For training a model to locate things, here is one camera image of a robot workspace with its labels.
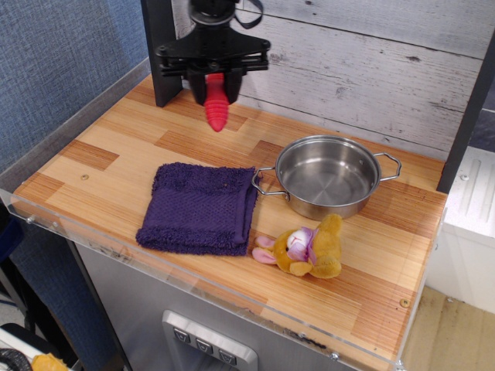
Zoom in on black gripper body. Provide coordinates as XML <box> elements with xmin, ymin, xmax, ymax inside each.
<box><xmin>155</xmin><ymin>24</ymin><xmax>271</xmax><ymax>78</ymax></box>

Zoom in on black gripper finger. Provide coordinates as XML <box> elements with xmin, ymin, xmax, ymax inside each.
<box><xmin>224</xmin><ymin>69</ymin><xmax>244</xmax><ymax>104</ymax></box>
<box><xmin>187</xmin><ymin>71</ymin><xmax>207</xmax><ymax>105</ymax></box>

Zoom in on red handled metal spoon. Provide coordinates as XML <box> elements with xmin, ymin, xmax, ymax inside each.
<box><xmin>204</xmin><ymin>73</ymin><xmax>229</xmax><ymax>132</ymax></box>

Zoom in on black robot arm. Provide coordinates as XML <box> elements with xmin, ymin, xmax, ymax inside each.
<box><xmin>155</xmin><ymin>1</ymin><xmax>271</xmax><ymax>105</ymax></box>

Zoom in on purple folded cloth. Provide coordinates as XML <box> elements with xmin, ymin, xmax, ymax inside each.
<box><xmin>135</xmin><ymin>162</ymin><xmax>258</xmax><ymax>256</ymax></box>

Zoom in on stainless steel pot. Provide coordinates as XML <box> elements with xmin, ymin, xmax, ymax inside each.
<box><xmin>251</xmin><ymin>134</ymin><xmax>402</xmax><ymax>220</ymax></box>

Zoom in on yellow plush bunny toy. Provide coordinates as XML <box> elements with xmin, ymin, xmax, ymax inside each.
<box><xmin>252</xmin><ymin>214</ymin><xmax>343</xmax><ymax>279</ymax></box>

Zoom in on clear acrylic edge guard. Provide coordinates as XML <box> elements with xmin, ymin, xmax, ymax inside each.
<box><xmin>1</xmin><ymin>61</ymin><xmax>446</xmax><ymax>370</ymax></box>

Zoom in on silver dispenser panel with buttons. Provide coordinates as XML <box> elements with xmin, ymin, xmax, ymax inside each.
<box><xmin>162</xmin><ymin>310</ymin><xmax>258</xmax><ymax>370</ymax></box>

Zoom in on white appliance at right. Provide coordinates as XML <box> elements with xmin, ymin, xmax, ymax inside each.
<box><xmin>425</xmin><ymin>147</ymin><xmax>494</xmax><ymax>313</ymax></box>

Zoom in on yellow black object bottom left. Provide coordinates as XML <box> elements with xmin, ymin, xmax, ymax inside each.
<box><xmin>1</xmin><ymin>348</ymin><xmax>69</xmax><ymax>371</ymax></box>

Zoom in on dark grey left post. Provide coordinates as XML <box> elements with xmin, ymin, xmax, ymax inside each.
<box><xmin>139</xmin><ymin>0</ymin><xmax>183</xmax><ymax>108</ymax></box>

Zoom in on dark grey post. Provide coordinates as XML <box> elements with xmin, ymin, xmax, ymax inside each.
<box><xmin>436</xmin><ymin>34</ymin><xmax>494</xmax><ymax>194</ymax></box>
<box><xmin>139</xmin><ymin>0</ymin><xmax>183</xmax><ymax>108</ymax></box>

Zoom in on dark grey right post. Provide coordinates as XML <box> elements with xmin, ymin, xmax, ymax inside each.
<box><xmin>436</xmin><ymin>34</ymin><xmax>494</xmax><ymax>194</ymax></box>

